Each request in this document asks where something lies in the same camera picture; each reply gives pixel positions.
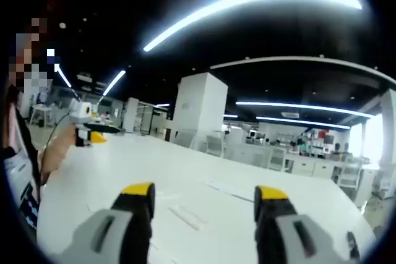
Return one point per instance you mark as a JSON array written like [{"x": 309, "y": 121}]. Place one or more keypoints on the white mesh office chair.
[
  {"x": 350, "y": 172},
  {"x": 215, "y": 145},
  {"x": 277, "y": 159}
]

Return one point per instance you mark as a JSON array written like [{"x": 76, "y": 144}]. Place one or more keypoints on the large white square pillar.
[{"x": 199, "y": 109}]

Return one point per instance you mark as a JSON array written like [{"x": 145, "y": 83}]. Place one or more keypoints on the narrow white pillar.
[{"x": 130, "y": 115}]

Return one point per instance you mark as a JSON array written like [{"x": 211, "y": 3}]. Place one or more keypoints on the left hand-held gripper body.
[{"x": 81, "y": 112}]

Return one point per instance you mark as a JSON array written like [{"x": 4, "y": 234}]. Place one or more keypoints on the small white folding table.
[{"x": 41, "y": 115}]

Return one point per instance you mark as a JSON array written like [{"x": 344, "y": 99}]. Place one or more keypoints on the black socket holder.
[{"x": 102, "y": 128}]

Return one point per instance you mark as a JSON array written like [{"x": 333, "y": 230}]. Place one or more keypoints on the ceiling mounted white unit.
[{"x": 84, "y": 77}]

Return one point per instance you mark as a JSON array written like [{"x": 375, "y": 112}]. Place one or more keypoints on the person's left hand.
[{"x": 63, "y": 140}]

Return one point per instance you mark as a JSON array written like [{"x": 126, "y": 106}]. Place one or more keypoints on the white pillar by window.
[{"x": 388, "y": 125}]

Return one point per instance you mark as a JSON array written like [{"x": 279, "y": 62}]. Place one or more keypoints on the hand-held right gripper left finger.
[{"x": 123, "y": 223}]

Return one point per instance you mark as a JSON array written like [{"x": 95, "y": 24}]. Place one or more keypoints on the short ceiling light strip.
[
  {"x": 64, "y": 77},
  {"x": 114, "y": 82}
]

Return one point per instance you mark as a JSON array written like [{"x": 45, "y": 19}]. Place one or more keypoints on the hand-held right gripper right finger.
[{"x": 278, "y": 223}]

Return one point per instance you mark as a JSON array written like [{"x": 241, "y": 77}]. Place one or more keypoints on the row of white desks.
[{"x": 312, "y": 165}]

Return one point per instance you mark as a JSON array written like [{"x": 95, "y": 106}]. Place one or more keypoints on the curved white ceiling rim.
[{"x": 297, "y": 60}]

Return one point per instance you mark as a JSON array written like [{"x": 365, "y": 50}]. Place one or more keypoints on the flat white paper sheet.
[{"x": 230, "y": 190}]

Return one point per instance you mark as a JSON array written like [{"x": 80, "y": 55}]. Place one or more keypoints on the white socket holder cover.
[{"x": 188, "y": 217}]

